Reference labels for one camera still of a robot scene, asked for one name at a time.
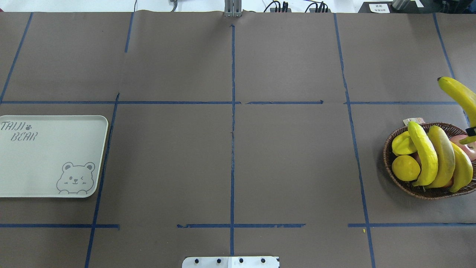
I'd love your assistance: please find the aluminium frame post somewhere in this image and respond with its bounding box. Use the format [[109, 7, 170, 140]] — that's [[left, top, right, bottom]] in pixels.
[[224, 0, 242, 17]]

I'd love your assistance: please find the outer yellow banana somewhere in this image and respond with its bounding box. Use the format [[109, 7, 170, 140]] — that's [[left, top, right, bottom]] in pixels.
[[449, 142, 474, 193]]

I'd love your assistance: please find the large yellow banana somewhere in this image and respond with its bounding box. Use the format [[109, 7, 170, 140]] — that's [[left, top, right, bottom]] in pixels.
[[425, 125, 456, 189]]

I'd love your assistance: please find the yellow lemon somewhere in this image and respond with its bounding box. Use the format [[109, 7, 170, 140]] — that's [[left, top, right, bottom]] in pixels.
[[391, 155, 421, 182]]

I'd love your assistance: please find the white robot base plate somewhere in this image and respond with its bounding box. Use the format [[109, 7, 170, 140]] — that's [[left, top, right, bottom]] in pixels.
[[182, 256, 280, 268]]

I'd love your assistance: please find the yellow banana with dark tip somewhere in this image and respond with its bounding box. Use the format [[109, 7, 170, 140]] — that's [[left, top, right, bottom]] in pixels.
[[437, 76, 476, 144]]

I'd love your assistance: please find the greenish yellow banana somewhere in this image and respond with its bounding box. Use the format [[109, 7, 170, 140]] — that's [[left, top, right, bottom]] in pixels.
[[407, 121, 438, 186]]

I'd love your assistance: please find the red apple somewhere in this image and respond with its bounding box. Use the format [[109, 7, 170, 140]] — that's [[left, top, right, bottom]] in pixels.
[[450, 135, 476, 161]]

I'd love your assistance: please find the yellow starfruit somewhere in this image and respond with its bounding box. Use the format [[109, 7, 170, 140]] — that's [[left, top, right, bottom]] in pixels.
[[391, 131, 418, 156]]

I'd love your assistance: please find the brown wicker basket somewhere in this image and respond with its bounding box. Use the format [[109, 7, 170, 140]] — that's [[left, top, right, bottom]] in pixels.
[[382, 127, 476, 200]]

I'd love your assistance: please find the white bear-print tray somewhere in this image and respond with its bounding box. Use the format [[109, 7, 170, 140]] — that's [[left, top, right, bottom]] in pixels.
[[0, 115, 109, 198]]

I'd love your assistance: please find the paper price tag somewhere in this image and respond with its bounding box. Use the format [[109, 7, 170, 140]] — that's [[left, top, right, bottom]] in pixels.
[[402, 117, 425, 127]]

